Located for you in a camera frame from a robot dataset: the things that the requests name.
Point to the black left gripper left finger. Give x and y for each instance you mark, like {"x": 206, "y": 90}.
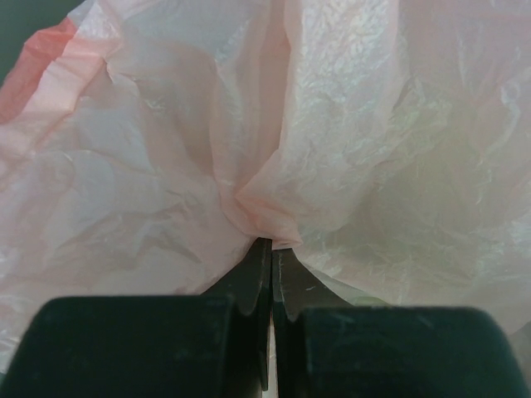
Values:
{"x": 215, "y": 344}

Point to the pink plastic bag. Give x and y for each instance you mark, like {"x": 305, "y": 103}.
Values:
{"x": 146, "y": 144}

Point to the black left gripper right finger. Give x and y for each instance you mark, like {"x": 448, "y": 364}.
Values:
{"x": 327, "y": 347}

